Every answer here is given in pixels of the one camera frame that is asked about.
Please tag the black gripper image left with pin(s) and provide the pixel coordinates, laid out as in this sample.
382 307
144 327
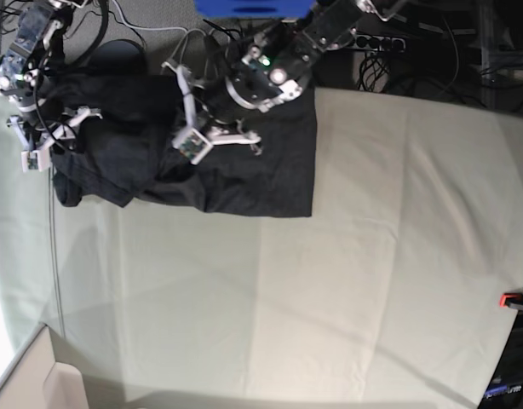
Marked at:
36 112

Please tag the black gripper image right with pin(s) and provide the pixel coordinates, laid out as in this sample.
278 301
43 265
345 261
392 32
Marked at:
217 110

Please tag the dark grey t-shirt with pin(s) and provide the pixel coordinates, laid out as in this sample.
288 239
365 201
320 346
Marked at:
127 153

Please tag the blue box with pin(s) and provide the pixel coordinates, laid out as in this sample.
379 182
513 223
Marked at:
253 8

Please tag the black round stool seat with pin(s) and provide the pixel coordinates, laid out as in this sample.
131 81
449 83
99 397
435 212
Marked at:
119 57

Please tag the black power strip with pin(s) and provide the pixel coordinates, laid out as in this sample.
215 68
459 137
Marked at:
377 44

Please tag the light green table cloth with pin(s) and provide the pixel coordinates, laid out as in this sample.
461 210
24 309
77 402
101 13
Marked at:
386 297

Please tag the beige plastic bin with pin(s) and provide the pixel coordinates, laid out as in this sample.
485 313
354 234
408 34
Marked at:
36 379

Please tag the right red black clamp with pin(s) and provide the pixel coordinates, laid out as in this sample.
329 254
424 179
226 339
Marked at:
512 300

